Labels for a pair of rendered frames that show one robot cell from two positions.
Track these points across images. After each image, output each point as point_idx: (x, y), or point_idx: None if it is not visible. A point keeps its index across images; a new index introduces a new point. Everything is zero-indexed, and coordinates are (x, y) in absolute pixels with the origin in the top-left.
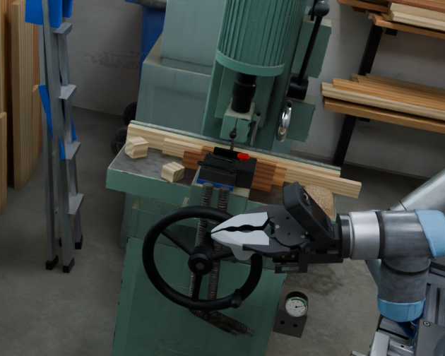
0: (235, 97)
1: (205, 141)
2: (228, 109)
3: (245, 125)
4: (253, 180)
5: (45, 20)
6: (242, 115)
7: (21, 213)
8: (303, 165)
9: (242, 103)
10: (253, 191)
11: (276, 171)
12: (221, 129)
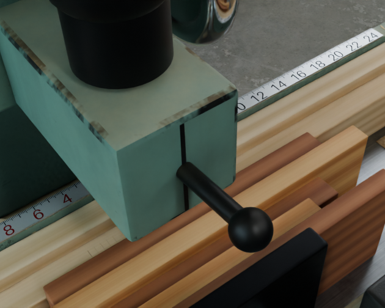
0: (101, 22)
1: (19, 249)
2: (83, 100)
3: (223, 122)
4: (330, 271)
5: None
6: (175, 84)
7: None
8: (353, 78)
9: (153, 31)
10: (348, 303)
11: (339, 168)
12: (122, 212)
